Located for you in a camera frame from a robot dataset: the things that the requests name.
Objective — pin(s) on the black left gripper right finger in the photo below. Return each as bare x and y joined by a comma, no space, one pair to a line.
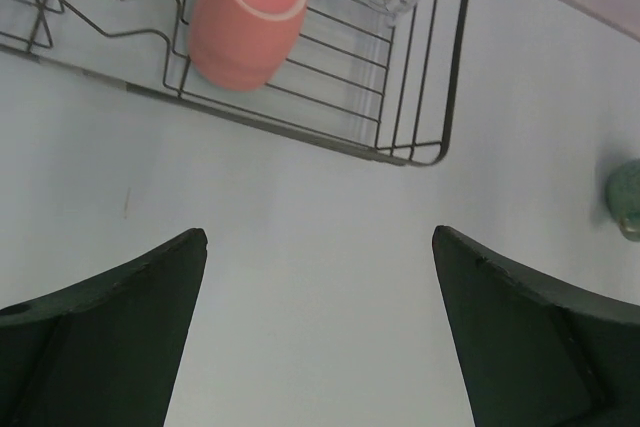
535,350

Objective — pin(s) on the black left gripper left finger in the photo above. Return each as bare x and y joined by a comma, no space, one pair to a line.
104,351

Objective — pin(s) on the green speckled ceramic mug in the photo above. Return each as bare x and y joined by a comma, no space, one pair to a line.
622,198

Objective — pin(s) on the pink ceramic mug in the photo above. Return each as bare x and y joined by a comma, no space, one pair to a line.
240,44

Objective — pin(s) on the black wire dish rack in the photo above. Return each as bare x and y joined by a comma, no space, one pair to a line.
356,82

